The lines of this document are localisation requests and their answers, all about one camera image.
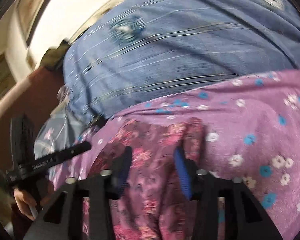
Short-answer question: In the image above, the lilac crumpled cloth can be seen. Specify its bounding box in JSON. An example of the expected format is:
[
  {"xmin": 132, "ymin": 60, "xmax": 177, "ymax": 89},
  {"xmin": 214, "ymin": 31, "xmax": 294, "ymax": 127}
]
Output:
[{"xmin": 57, "ymin": 85, "xmax": 70, "ymax": 104}]

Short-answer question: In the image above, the framed wall picture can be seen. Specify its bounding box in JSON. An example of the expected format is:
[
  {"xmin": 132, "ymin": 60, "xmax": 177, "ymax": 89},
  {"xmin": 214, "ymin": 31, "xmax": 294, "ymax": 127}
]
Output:
[{"xmin": 17, "ymin": 0, "xmax": 51, "ymax": 46}]

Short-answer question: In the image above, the person left hand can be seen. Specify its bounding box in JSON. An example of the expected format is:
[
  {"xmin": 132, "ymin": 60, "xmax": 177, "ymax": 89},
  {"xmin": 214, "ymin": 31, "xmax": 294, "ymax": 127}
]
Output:
[{"xmin": 13, "ymin": 184, "xmax": 55, "ymax": 221}]

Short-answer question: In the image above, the brown wooden headboard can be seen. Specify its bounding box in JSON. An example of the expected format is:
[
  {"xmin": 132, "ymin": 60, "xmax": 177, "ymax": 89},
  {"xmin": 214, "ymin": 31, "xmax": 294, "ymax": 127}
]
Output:
[{"xmin": 0, "ymin": 67, "xmax": 64, "ymax": 171}]

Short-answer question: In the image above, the blue plaid quilt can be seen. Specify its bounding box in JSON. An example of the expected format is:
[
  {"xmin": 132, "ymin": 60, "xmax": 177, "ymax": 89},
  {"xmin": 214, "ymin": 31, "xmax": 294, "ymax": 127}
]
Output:
[{"xmin": 63, "ymin": 0, "xmax": 300, "ymax": 123}]

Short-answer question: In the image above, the grey star pillow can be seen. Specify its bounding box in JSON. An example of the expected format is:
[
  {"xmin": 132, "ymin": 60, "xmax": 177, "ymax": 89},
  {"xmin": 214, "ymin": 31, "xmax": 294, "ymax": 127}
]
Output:
[{"xmin": 34, "ymin": 109, "xmax": 96, "ymax": 160}]

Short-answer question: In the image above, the olive green cloth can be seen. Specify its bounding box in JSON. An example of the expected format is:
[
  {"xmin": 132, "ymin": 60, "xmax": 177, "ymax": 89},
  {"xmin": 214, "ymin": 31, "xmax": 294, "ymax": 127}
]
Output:
[{"xmin": 40, "ymin": 40, "xmax": 70, "ymax": 72}]

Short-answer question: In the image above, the maroon pink floral garment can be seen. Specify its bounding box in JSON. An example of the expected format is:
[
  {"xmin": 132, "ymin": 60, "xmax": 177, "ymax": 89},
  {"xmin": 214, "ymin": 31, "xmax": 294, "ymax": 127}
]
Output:
[{"xmin": 89, "ymin": 118, "xmax": 204, "ymax": 239}]

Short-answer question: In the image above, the purple floral bed sheet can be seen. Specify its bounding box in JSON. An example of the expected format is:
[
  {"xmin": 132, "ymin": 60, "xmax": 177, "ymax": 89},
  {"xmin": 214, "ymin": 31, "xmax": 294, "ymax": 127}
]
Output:
[{"xmin": 50, "ymin": 70, "xmax": 300, "ymax": 239}]

